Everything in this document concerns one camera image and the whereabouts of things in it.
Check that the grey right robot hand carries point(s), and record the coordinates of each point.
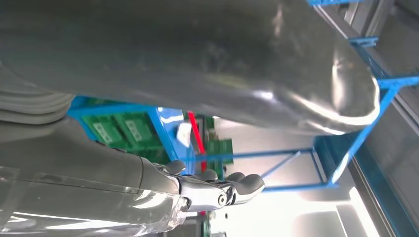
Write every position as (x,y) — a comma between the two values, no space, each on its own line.
(163,49)

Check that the blue metal shelf rack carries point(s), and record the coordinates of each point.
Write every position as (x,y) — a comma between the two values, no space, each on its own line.
(163,130)
(366,130)

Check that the red barrier belt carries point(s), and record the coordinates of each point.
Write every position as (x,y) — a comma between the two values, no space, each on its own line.
(196,134)

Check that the clear plastic cover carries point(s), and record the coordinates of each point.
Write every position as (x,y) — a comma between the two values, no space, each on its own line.
(82,212)

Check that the ceiling light strip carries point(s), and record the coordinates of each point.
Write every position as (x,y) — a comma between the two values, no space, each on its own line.
(363,212)

